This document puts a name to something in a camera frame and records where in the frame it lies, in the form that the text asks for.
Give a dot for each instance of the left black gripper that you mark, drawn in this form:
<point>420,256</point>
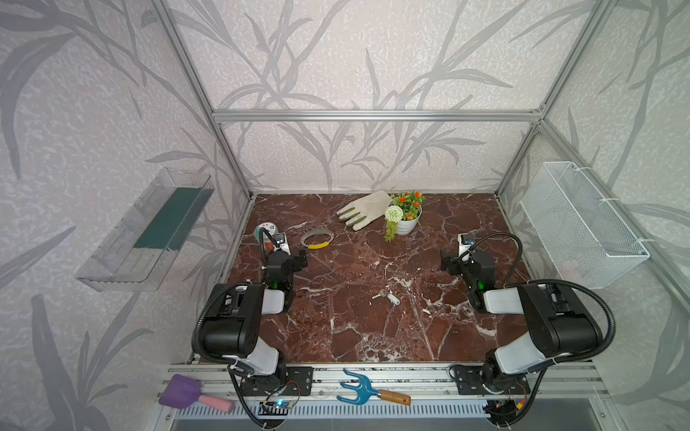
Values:
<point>294,259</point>

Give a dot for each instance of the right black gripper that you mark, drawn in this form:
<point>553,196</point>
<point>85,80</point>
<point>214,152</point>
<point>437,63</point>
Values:
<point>452,262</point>

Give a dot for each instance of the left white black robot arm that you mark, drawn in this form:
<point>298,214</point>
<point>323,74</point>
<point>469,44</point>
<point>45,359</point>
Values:
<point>228,330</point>

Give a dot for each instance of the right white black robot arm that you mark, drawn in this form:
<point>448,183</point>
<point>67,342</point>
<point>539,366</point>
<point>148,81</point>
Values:
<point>565,322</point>

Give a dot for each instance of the white pot with flowers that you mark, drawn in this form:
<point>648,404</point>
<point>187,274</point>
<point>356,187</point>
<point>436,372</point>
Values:
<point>403,214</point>

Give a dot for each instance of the beige gardening glove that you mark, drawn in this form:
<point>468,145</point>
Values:
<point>363,211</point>

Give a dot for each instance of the left green circuit board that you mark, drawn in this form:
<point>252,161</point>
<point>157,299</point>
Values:
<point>280,407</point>

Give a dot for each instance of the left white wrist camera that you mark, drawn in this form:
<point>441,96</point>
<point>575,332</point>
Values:
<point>281,242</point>

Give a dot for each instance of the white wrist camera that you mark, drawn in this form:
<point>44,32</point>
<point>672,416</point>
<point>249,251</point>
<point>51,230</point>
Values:
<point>465,246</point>
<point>281,242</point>

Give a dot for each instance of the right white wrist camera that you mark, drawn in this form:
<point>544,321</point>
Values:
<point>465,246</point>

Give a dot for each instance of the white wire mesh basket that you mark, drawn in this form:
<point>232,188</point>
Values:
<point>585,237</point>

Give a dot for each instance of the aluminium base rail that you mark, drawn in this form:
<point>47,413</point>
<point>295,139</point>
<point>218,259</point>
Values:
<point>420,381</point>

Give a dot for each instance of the right circuit board with wires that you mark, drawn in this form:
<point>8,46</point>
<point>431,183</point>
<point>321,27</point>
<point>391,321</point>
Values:
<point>507,411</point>

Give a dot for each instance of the clear plastic wall shelf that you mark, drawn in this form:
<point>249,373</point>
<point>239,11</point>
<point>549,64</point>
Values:
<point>138,253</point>

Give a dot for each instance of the blue hand rake wooden handle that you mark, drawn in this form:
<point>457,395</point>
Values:
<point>364,391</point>

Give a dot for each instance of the purple trowel pink handle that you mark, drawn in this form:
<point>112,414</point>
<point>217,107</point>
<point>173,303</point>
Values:
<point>181,392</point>

